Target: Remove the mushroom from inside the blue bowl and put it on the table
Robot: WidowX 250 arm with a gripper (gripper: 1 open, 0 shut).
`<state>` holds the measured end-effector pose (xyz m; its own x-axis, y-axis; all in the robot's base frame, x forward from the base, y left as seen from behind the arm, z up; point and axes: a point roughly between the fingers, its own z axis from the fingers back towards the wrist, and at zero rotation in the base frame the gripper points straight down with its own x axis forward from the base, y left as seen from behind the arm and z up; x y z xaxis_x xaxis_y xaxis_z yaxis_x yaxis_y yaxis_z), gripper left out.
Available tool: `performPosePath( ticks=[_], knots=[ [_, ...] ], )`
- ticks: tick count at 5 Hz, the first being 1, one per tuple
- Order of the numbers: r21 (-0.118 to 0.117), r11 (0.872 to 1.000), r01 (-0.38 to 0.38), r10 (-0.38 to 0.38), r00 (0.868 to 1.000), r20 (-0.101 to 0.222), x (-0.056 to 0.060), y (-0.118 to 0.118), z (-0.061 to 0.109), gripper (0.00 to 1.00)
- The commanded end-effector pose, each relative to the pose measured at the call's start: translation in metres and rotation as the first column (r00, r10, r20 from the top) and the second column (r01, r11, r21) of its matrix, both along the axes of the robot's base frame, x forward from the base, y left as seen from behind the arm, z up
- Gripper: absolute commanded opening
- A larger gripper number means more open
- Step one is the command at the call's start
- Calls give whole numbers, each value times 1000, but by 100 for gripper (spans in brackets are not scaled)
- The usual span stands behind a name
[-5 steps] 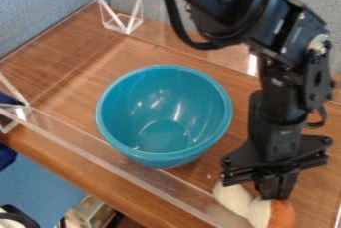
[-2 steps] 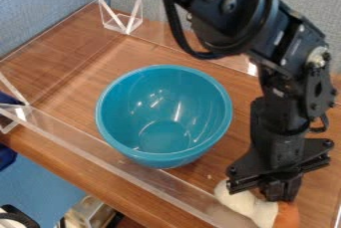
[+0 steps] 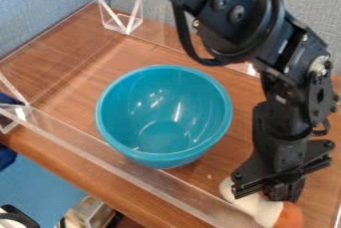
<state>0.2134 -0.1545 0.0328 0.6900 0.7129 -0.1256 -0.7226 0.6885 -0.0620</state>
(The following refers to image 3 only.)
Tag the clear acrylic back barrier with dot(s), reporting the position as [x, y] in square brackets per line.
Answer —
[159, 34]

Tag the clear acrylic barrier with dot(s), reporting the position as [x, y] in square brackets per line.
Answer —
[151, 196]
[159, 34]

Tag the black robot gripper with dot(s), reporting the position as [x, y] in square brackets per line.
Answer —
[279, 163]

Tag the blue plastic bowl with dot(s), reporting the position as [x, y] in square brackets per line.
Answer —
[163, 114]

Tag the clear acrylic left bracket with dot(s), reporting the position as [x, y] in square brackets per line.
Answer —
[16, 113]

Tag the blue cloth object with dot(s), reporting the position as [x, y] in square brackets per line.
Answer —
[6, 153]

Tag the clear acrylic corner bracket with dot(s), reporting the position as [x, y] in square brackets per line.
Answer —
[120, 22]

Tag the clear acrylic front barrier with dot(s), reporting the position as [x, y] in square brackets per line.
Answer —
[151, 196]

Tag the brown and white toy mushroom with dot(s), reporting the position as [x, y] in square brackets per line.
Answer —
[271, 214]

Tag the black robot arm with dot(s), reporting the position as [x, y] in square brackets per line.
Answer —
[232, 31]

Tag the black and white object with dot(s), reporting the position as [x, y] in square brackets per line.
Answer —
[13, 218]

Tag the metal frame under table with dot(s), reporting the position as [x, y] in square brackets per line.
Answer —
[91, 213]

